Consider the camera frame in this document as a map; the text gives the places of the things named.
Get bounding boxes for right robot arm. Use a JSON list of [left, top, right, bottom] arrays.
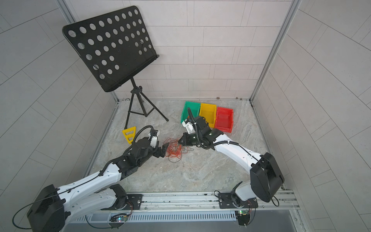
[[178, 108, 285, 207]]

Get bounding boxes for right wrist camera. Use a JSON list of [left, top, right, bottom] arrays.
[[182, 121, 195, 134]]

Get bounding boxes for green plastic bin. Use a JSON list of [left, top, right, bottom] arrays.
[[180, 101, 202, 125]]

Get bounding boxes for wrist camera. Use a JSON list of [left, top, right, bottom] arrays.
[[149, 130, 158, 148], [182, 121, 195, 134]]

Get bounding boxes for red cable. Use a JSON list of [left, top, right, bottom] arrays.
[[163, 137, 189, 163]]

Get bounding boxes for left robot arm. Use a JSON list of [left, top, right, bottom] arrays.
[[27, 125, 169, 232]]

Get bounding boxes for yellow triangular plastic block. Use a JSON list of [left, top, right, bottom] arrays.
[[122, 126, 136, 145]]

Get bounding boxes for right green circuit board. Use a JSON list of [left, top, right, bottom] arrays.
[[235, 210, 251, 227]]

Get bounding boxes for green circuit board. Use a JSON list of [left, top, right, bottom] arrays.
[[235, 210, 251, 227], [110, 213, 130, 223]]

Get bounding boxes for aluminium mounting rail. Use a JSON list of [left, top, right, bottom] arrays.
[[57, 189, 299, 215]]

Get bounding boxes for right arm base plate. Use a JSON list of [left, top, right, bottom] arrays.
[[215, 192, 259, 209]]

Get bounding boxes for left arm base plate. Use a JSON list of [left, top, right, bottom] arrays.
[[113, 194, 143, 210]]

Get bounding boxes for red plastic bin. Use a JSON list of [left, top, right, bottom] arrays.
[[214, 107, 234, 133]]

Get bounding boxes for left green circuit board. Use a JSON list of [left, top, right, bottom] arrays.
[[110, 213, 130, 223]]

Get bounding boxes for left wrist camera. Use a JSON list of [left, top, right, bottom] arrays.
[[149, 130, 158, 148]]

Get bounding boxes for yellow plastic bin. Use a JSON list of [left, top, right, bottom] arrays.
[[199, 103, 217, 128]]

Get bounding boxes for black perforated music stand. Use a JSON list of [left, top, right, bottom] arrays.
[[62, 6, 159, 117]]

